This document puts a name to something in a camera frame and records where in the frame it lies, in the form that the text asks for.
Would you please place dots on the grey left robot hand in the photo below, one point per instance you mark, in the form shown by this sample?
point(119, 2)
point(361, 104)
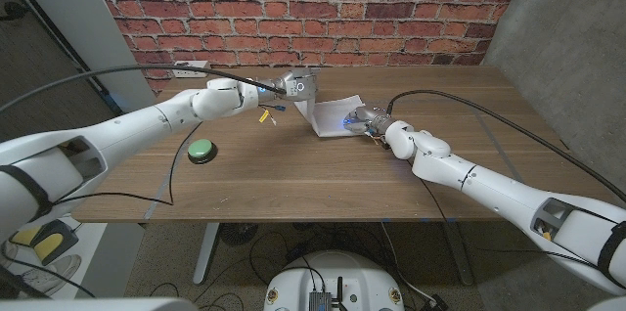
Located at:
point(298, 87)

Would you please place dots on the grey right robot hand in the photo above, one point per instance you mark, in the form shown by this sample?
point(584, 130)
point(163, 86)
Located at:
point(369, 119)

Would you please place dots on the white handkerchief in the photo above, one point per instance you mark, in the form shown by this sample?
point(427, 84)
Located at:
point(332, 115)

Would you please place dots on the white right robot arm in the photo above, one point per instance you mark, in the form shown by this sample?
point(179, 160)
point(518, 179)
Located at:
point(513, 193)

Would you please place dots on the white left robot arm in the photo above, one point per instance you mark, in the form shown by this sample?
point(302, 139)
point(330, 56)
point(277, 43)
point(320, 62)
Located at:
point(122, 130)

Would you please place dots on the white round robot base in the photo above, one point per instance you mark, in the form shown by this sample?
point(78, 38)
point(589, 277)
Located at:
point(337, 272)

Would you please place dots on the green push button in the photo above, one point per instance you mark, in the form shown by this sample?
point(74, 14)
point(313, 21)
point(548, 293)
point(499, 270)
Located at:
point(201, 148)

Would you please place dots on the red brick printed backdrop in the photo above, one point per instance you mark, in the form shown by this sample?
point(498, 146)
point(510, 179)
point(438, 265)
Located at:
point(293, 8)

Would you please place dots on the white power strip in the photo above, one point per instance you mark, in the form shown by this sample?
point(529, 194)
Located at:
point(188, 74)

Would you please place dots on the small black floor fan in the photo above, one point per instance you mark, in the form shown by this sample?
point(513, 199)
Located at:
point(238, 233)

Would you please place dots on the grey table leg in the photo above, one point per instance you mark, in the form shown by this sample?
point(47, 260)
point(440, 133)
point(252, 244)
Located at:
point(460, 252)

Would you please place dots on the grey electronics box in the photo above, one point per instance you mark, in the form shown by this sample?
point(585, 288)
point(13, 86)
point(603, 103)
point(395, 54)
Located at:
point(319, 301)

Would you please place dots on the white table leg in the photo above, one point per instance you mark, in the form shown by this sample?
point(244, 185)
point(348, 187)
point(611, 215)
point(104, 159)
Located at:
point(205, 252)

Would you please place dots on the white pillar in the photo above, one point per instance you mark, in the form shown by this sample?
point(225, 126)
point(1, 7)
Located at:
point(73, 8)

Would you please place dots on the grey perforated panel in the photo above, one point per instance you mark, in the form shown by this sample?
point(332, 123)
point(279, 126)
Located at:
point(29, 47)

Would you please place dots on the black yellow foot pedal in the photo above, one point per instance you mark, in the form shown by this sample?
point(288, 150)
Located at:
point(49, 247)
point(22, 237)

